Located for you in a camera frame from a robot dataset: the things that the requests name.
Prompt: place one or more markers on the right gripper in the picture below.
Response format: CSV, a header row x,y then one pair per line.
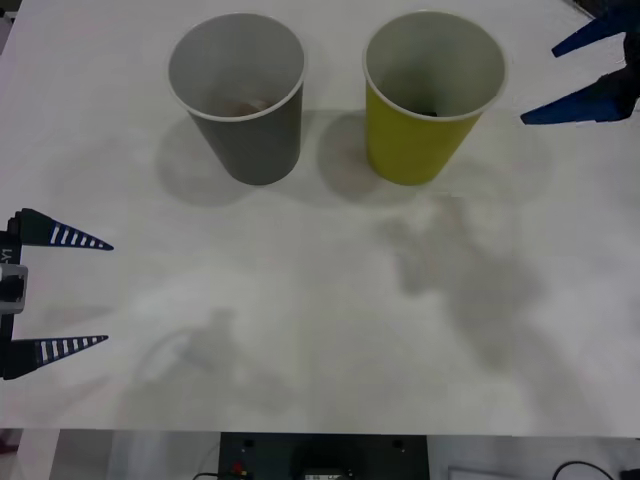
x,y
632,52

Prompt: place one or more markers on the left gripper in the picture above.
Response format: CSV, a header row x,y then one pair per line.
x,y
9,250

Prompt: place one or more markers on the black robot base box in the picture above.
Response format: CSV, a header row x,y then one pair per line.
x,y
325,457

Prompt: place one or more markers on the yellow-green plastic waste bin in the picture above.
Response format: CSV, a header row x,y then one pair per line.
x,y
410,150

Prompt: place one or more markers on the grey plastic waste bin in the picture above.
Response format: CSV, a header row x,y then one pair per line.
x,y
260,145

